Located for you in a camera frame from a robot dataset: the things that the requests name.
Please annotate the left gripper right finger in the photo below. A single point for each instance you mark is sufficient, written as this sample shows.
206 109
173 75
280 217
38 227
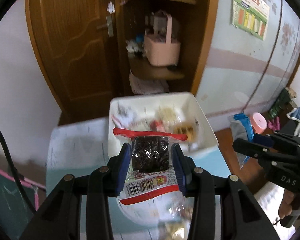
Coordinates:
194 181

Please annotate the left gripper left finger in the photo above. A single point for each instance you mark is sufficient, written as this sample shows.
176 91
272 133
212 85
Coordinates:
106 181

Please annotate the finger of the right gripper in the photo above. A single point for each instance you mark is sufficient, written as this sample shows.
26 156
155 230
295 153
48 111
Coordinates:
264 140
246 150

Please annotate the blue foil snack packet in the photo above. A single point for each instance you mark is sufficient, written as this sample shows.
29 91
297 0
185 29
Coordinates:
241 127

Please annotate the yellow puff snack bag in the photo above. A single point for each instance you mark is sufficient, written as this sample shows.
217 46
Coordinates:
178 227

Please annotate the dark dried fruit packet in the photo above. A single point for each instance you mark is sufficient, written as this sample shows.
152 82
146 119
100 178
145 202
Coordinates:
150 172

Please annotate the clear bag yellow cubes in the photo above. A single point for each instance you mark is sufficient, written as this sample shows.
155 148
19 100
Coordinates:
191 130

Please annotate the red snack clear packet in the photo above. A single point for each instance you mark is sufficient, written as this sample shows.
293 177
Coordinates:
157 126

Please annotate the white red-edged snack bag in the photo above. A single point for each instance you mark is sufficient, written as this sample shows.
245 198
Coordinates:
125 118

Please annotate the person right hand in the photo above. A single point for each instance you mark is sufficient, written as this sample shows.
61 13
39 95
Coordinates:
289 209

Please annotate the pink plastic stool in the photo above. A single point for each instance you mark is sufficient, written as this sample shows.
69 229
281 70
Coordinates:
258 122

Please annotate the patterned tablecloth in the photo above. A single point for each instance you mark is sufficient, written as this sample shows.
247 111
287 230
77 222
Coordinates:
81 148

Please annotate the white plastic storage bin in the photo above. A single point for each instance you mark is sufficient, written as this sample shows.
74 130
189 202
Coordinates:
146 107

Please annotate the wooden corner shelf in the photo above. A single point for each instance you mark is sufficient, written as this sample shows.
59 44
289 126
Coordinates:
193 26

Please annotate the wooden door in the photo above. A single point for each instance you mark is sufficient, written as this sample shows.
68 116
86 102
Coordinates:
80 64

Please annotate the green chalkboard pink frame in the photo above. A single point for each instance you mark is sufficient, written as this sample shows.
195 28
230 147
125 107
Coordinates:
14 212

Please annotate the wall poster calendar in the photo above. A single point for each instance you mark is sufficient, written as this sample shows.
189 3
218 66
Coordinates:
251 16

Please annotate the pink basket with handle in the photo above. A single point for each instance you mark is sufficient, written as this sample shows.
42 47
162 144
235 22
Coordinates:
161 49

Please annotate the metal door handle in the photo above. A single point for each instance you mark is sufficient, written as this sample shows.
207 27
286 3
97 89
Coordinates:
108 26

